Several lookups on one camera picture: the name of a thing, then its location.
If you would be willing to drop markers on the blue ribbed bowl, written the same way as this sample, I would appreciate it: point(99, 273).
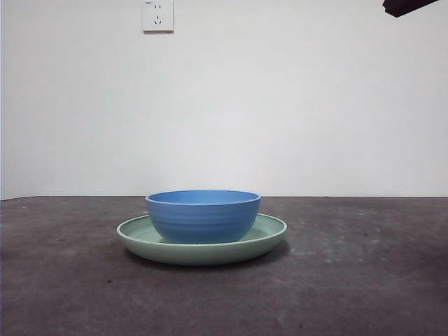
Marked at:
point(203, 220)

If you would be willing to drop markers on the green round plate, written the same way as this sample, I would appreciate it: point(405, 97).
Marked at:
point(196, 253)

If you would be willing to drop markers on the white wall socket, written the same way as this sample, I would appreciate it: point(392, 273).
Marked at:
point(158, 19)

